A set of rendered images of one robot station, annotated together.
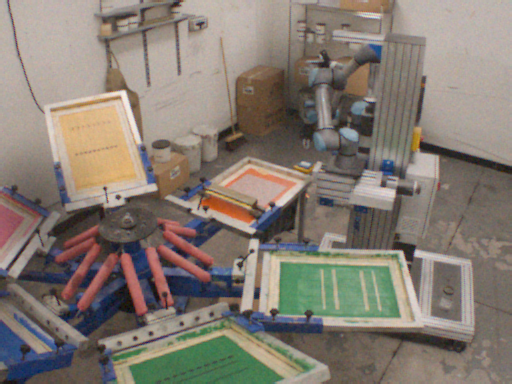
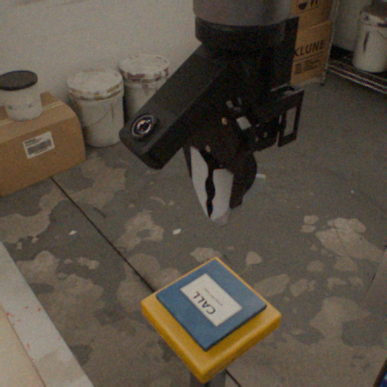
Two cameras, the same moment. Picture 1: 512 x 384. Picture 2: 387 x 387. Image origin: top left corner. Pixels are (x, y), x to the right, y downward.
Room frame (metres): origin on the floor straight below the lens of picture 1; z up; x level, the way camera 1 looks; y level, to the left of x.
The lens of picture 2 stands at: (2.79, -0.48, 1.41)
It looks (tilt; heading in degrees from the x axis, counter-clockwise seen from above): 39 degrees down; 17
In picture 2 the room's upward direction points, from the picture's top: straight up
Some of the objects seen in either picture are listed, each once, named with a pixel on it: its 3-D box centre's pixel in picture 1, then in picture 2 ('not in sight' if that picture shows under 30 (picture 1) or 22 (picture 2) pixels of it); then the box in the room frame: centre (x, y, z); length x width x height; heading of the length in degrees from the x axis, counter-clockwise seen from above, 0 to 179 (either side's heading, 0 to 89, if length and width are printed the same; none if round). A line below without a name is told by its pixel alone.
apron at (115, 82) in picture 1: (118, 101); not in sight; (4.28, 1.33, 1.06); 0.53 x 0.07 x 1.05; 146
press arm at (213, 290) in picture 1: (253, 293); not in sight; (1.81, 0.00, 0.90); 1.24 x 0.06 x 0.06; 86
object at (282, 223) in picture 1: (276, 218); not in sight; (2.67, -0.16, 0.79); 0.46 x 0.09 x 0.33; 146
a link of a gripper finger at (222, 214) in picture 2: not in sight; (242, 192); (3.14, -0.42, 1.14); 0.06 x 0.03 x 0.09; 146
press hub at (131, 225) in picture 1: (145, 314); not in sight; (1.85, 0.62, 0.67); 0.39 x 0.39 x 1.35
